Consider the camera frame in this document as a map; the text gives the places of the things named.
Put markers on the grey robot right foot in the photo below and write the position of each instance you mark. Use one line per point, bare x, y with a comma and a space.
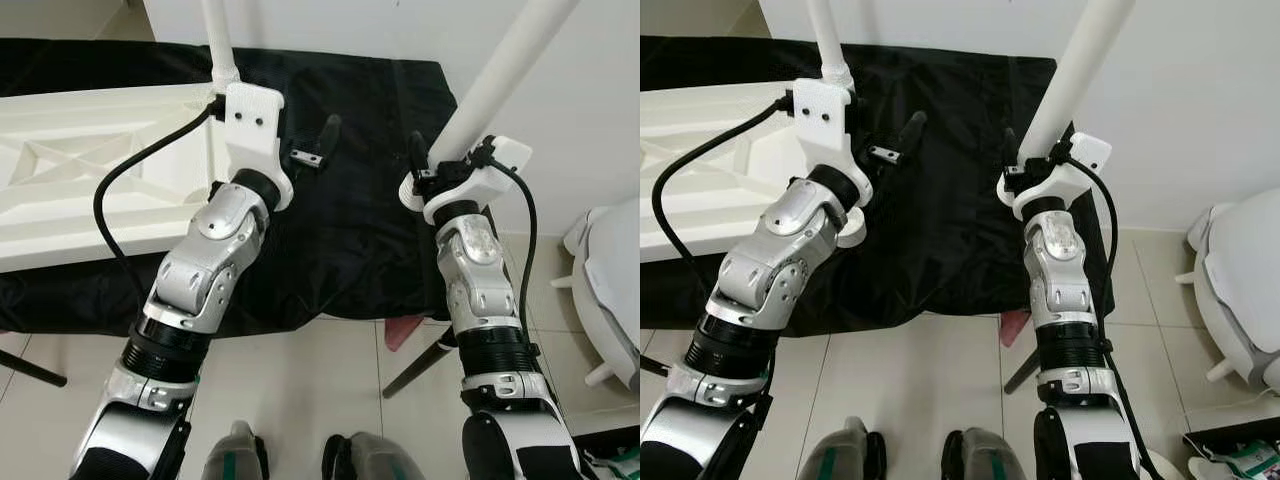
985, 458
368, 460

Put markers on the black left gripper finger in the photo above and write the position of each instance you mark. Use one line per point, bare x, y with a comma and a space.
912, 132
330, 135

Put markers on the white plastic children table top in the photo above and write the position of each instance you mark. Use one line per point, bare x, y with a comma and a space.
80, 200
700, 200

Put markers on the grey robot left foot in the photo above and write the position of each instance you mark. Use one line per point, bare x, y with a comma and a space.
235, 455
842, 452

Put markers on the white rounded plastic object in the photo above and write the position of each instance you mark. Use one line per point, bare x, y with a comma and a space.
605, 280
1235, 280

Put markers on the grey robot foot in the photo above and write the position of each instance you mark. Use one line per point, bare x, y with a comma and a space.
368, 460
235, 455
985, 458
842, 452

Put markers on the pink soft object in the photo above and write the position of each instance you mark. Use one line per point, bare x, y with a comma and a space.
1014, 328
405, 332

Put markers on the black flat floor object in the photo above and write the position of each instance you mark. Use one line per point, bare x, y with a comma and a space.
1220, 428
600, 438

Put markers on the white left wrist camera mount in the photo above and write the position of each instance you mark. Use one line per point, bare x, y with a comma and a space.
255, 130
825, 120

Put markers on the white green printed object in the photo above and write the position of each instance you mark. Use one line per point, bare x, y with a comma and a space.
1240, 462
618, 465

